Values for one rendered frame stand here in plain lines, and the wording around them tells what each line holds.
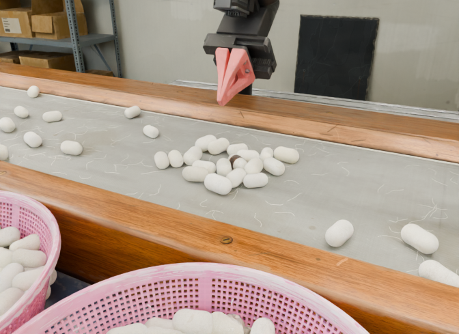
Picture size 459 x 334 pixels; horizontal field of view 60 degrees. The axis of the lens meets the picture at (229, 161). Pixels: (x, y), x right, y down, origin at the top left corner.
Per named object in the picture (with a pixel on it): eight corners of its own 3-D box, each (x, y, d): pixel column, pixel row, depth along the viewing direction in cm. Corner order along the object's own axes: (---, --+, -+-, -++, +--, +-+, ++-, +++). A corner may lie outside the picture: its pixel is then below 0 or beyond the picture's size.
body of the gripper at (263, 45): (265, 46, 56) (280, 7, 59) (201, 42, 60) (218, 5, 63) (274, 76, 62) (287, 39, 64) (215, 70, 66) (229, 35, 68)
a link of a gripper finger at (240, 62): (228, 91, 54) (250, 37, 57) (182, 85, 57) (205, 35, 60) (241, 118, 60) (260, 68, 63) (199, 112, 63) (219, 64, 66)
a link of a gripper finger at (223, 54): (244, 93, 53) (266, 39, 56) (197, 87, 56) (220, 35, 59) (255, 121, 59) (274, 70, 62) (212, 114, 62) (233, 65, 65)
